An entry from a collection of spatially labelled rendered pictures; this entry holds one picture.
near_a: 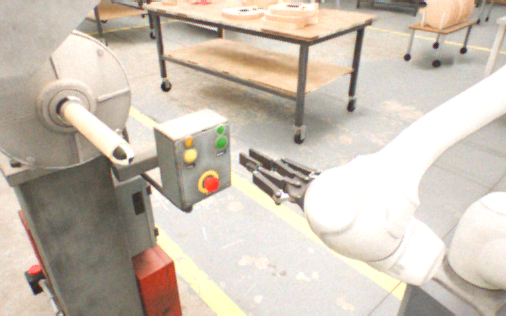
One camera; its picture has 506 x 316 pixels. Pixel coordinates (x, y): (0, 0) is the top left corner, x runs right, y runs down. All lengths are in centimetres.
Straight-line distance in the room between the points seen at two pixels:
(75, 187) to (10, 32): 63
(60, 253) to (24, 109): 47
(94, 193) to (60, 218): 9
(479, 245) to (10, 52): 98
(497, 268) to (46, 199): 104
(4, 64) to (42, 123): 34
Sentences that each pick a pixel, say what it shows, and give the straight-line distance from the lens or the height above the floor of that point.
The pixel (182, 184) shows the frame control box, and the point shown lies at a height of 100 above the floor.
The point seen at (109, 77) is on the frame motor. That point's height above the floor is 128.
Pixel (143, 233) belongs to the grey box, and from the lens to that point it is 119.
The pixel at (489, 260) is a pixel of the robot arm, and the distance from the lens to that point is 105.
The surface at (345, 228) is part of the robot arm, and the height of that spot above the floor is 121.
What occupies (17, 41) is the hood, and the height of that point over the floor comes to 143.
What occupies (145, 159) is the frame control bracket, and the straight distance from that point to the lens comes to 94.
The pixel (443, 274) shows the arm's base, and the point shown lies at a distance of 117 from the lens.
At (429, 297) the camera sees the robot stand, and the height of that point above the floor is 69.
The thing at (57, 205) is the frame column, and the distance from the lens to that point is 99.
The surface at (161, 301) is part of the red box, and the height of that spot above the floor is 48.
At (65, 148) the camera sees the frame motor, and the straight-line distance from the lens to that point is 75.
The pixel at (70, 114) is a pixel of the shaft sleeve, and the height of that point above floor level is 126.
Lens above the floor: 151
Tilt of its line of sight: 31 degrees down
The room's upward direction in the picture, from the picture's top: straight up
